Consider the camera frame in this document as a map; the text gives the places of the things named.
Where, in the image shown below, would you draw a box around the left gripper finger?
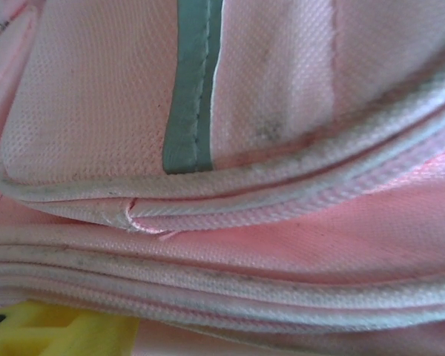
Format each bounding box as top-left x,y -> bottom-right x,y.
0,300 -> 141,356

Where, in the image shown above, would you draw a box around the pink student backpack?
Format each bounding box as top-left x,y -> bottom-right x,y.
0,0 -> 445,356

